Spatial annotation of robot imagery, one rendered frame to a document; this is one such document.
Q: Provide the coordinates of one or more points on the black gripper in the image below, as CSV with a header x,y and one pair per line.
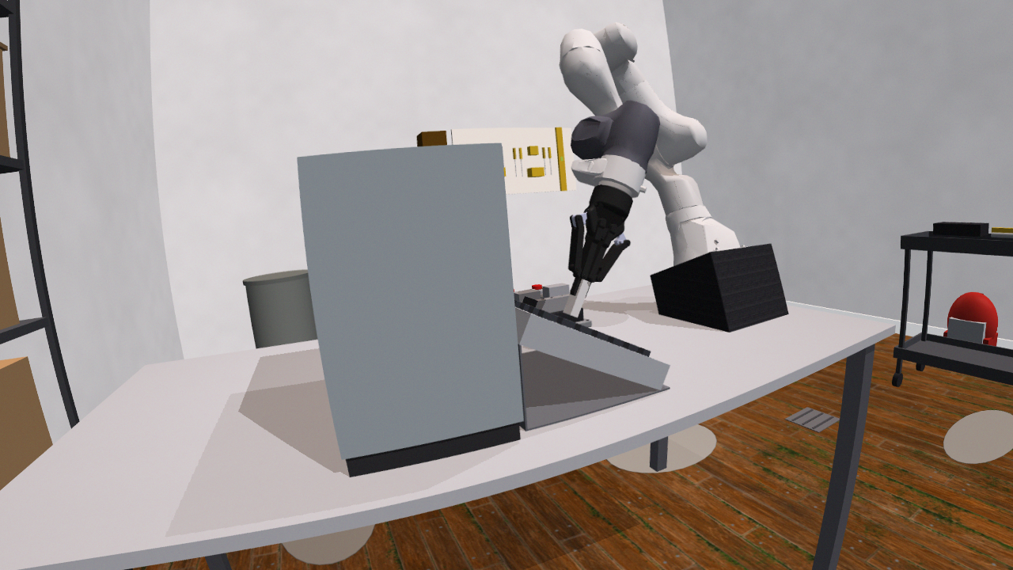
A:
x,y
604,218

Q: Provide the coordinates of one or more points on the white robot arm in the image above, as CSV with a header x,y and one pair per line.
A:
x,y
630,143

